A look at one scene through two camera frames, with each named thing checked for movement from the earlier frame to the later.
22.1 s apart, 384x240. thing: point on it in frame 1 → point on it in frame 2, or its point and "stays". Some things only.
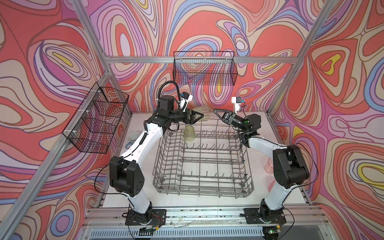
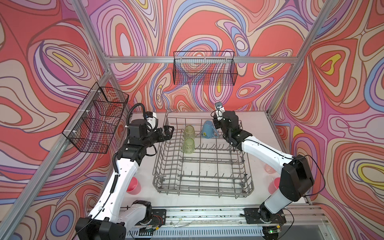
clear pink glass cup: x=269 y=166 stays
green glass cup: x=189 y=133 stays
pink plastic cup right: x=271 y=185 stays
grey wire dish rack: x=204 y=158 stays
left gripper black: x=191 y=117 → x=167 y=136
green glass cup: x=206 y=112 → x=188 y=146
